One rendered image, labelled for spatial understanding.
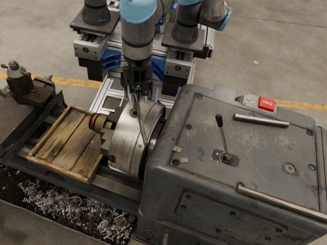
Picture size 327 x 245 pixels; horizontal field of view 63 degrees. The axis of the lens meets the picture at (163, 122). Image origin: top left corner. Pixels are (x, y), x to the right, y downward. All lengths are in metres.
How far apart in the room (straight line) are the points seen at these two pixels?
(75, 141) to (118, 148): 0.42
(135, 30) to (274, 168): 0.61
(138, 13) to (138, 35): 0.05
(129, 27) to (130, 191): 0.78
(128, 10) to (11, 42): 3.13
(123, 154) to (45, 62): 2.41
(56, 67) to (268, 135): 2.56
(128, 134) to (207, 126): 0.28
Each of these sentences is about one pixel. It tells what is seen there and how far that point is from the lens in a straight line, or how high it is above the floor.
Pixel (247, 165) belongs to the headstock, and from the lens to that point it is 0.90.
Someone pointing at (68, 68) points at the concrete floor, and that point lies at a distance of 3.14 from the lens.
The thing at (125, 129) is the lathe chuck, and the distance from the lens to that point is 0.95.
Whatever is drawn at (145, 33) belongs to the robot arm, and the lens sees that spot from 0.61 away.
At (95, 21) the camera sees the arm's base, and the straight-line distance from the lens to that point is 1.55.
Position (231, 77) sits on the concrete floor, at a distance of 3.30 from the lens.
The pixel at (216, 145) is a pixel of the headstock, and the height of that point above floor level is 1.26.
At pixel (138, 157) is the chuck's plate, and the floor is 1.16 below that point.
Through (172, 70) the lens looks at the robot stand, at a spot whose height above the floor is 1.07.
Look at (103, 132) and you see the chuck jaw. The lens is 1.07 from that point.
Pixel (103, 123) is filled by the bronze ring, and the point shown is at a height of 1.12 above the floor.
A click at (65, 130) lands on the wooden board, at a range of 1.39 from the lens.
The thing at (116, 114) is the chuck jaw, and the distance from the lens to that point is 1.09.
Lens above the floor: 1.96
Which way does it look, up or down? 50 degrees down
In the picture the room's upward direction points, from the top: 11 degrees clockwise
